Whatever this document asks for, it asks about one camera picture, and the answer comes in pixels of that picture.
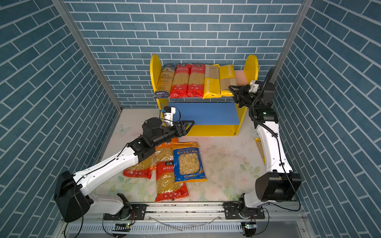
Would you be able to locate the aluminium corner post left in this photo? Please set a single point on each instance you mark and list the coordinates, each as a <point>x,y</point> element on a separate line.
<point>74,30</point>

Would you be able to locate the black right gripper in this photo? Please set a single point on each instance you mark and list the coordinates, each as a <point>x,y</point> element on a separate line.
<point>243,90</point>

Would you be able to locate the yellow shelf unit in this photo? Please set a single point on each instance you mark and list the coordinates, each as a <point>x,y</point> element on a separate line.
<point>211,118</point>

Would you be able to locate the yellow spaghetti box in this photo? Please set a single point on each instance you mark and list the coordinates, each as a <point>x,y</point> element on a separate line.
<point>227,78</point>
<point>211,82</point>
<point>261,149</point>

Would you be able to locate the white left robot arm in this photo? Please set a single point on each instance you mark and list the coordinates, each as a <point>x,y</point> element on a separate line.
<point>73,193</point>

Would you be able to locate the aluminium corner post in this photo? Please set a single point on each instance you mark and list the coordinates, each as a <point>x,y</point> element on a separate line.
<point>301,15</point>
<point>74,30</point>

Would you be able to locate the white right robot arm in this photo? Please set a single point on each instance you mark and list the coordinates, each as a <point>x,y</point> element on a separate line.
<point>280,182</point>

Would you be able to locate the aluminium corner post right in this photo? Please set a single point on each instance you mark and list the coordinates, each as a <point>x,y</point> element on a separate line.
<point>301,15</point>

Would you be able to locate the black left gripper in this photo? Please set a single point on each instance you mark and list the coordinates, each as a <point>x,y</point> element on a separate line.
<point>180,129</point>

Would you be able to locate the orange pasta bag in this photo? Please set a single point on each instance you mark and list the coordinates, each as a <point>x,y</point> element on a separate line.
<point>164,153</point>

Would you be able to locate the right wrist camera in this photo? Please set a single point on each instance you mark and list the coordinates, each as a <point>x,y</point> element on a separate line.
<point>254,86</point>

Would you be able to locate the red spaghetti bag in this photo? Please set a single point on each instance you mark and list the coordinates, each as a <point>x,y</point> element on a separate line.
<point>196,81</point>
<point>180,82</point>

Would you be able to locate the red macaroni bag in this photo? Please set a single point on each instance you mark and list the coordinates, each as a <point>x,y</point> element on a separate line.
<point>167,189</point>
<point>143,169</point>

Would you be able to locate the red macaroni bag front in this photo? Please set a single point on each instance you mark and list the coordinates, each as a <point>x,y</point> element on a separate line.
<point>167,189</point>

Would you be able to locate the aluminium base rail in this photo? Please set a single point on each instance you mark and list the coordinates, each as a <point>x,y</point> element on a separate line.
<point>194,220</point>

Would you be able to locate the red macaroni bag back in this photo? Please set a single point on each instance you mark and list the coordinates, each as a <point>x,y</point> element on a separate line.
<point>143,169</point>

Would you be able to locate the blue elbow pasta bag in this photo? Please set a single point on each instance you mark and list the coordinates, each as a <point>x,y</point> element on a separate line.
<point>187,163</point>

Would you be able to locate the dark blue spaghetti bag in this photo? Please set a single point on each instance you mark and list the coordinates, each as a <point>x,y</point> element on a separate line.
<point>165,81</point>

